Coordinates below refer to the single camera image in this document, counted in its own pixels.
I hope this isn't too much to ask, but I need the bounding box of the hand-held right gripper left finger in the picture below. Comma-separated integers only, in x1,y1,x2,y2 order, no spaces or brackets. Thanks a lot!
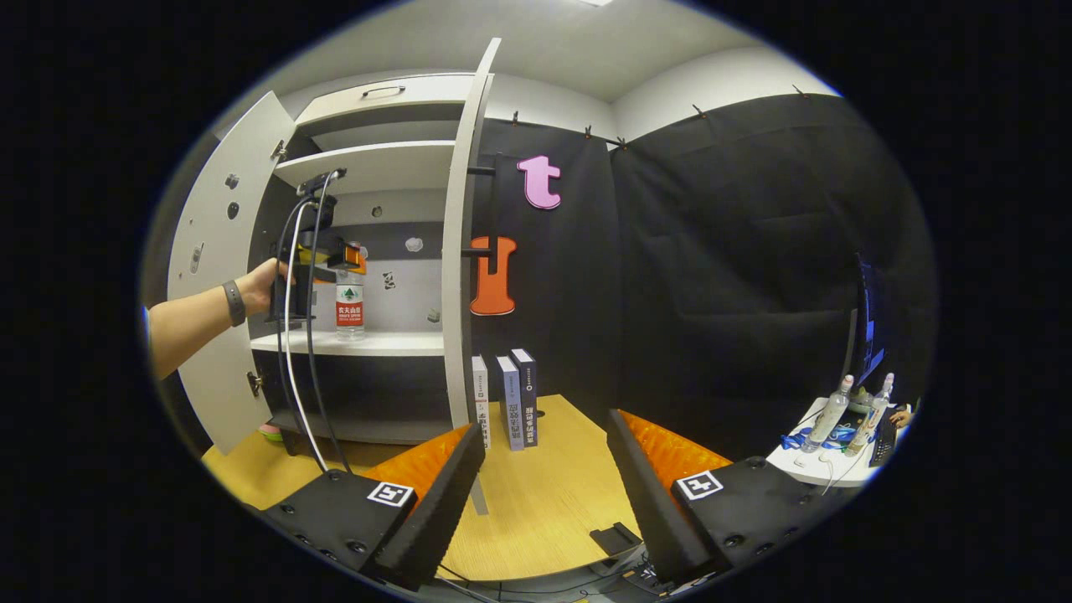
260,423,488,591

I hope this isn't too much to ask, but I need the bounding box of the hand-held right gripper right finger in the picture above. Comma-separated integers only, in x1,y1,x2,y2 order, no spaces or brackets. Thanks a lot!
605,410,843,587

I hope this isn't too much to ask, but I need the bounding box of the clear water bottle red label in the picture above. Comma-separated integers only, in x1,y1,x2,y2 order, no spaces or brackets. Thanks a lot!
335,241,367,342

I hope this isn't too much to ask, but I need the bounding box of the white cabinet door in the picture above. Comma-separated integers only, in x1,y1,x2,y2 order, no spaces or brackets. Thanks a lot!
166,90,298,456
441,38,503,516

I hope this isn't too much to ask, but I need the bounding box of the black electronic device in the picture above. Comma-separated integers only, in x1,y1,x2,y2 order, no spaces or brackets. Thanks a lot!
616,558,671,597

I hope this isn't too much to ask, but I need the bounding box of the white cabinet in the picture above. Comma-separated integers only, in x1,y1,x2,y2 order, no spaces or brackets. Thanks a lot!
247,74,495,445

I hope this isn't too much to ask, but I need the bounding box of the grey wristband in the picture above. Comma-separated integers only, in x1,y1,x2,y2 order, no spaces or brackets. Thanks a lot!
221,280,249,328

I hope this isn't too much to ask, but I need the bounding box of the white book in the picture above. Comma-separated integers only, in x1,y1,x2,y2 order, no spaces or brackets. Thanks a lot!
472,356,491,451

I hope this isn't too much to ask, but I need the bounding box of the grey-blue book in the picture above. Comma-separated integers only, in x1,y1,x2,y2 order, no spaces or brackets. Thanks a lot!
496,356,525,452

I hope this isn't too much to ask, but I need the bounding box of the dark blue book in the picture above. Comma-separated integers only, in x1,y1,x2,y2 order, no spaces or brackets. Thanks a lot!
511,348,539,448

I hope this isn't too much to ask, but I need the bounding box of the white side table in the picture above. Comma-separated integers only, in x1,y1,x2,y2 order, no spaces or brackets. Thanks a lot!
766,396,912,488

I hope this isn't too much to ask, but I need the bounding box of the clear spray bottle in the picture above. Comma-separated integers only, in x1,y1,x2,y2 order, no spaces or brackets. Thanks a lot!
800,374,855,454
844,373,895,457

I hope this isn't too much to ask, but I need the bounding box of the black backdrop cloth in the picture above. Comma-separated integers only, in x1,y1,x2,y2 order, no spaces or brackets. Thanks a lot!
610,92,937,461
469,117,625,428

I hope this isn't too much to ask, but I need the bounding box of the black keyboard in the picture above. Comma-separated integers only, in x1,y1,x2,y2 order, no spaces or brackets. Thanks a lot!
868,408,899,468

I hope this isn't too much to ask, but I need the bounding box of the computer monitor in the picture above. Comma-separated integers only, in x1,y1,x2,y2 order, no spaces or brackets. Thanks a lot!
850,251,890,388

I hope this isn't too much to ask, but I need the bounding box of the black table bracket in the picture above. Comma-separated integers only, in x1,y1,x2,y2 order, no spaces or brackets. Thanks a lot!
589,522,644,555

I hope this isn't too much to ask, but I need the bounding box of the black cable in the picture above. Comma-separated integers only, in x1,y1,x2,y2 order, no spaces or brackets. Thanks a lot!
275,194,353,475

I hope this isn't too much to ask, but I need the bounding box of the white cable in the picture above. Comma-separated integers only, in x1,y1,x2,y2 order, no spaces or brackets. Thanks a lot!
283,172,329,474

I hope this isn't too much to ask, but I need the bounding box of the black door handle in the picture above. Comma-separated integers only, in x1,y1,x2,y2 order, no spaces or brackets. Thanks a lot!
461,165,501,277

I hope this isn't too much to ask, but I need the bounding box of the blue lanyard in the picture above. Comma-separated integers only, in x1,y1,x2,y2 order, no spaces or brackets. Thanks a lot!
781,425,859,451

